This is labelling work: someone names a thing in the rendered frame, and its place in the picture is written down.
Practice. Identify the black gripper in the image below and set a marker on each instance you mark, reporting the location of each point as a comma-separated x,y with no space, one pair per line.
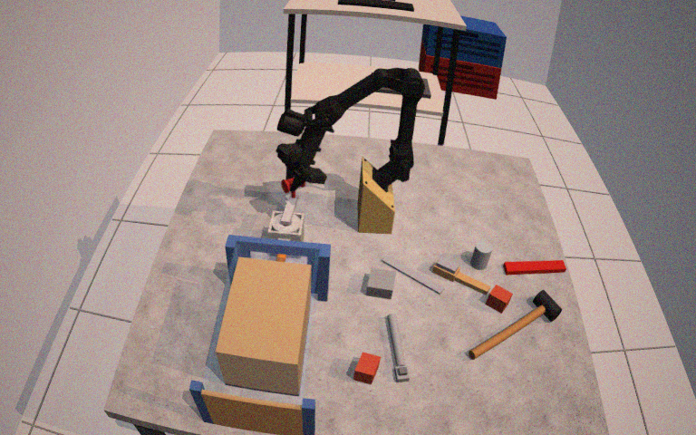
302,172

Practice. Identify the black-headed mallet with wooden handle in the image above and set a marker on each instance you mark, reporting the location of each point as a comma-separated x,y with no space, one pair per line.
545,305

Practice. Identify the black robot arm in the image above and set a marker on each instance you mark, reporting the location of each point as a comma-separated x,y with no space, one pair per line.
331,109

